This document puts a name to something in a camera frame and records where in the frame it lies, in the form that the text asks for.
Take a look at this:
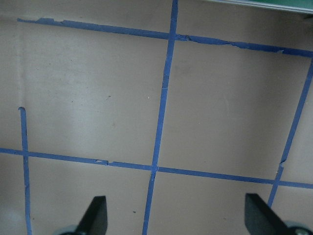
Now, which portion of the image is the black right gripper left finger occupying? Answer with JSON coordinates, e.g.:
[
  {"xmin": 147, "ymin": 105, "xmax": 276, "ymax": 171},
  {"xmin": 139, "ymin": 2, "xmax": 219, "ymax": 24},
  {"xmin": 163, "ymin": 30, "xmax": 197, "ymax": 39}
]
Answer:
[{"xmin": 76, "ymin": 196, "xmax": 108, "ymax": 235}]

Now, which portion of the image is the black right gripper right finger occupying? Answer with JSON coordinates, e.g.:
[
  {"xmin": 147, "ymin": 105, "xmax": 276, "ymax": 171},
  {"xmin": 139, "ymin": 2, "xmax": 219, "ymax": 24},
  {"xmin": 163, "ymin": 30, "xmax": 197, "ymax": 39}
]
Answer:
[{"xmin": 245, "ymin": 193, "xmax": 293, "ymax": 235}]

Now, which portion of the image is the green conveyor belt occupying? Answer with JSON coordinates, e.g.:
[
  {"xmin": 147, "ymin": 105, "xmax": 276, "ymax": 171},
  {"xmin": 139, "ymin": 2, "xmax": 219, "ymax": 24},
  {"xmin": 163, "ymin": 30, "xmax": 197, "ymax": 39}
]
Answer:
[{"xmin": 214, "ymin": 0, "xmax": 313, "ymax": 14}]

